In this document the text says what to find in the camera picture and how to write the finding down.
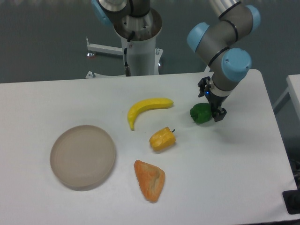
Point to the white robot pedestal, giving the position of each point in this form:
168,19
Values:
138,44

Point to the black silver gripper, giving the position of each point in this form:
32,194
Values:
215,97

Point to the yellow toy pepper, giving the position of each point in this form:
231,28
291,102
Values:
162,139

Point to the beige round plate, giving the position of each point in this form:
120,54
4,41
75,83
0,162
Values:
83,157

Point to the black box at table edge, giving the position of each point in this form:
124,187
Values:
292,201

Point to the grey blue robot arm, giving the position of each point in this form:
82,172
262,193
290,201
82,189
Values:
212,43

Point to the yellow toy banana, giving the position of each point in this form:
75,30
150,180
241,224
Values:
146,105

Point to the orange toy bread slice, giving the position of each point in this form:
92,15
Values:
151,180

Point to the green toy pepper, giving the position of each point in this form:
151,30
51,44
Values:
201,113

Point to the white side table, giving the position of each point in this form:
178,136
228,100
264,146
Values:
292,92

